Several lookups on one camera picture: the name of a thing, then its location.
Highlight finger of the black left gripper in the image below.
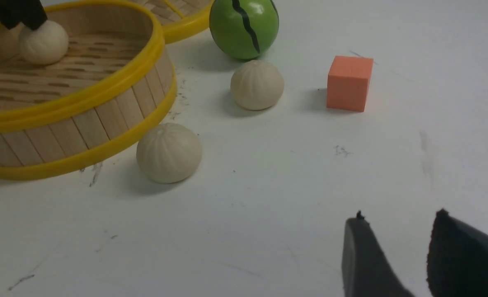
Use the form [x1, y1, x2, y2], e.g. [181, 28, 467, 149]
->
[0, 0, 48, 31]

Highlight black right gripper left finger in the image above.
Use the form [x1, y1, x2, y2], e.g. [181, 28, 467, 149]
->
[342, 211, 413, 297]

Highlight white bun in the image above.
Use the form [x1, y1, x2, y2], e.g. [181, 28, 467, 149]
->
[18, 20, 69, 65]
[136, 123, 203, 184]
[230, 60, 285, 111]

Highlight orange foam cube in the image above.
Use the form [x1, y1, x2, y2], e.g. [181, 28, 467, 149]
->
[326, 56, 374, 112]

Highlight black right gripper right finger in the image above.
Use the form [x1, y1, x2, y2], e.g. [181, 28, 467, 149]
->
[427, 209, 488, 297]

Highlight yellow-rimmed bamboo steamer tray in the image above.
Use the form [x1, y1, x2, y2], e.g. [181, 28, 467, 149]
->
[0, 0, 177, 180]

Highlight green striped toy watermelon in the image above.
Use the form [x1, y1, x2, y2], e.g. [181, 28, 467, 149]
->
[209, 0, 280, 60]

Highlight woven bamboo steamer lid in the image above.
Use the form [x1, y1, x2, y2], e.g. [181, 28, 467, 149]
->
[132, 0, 214, 45]

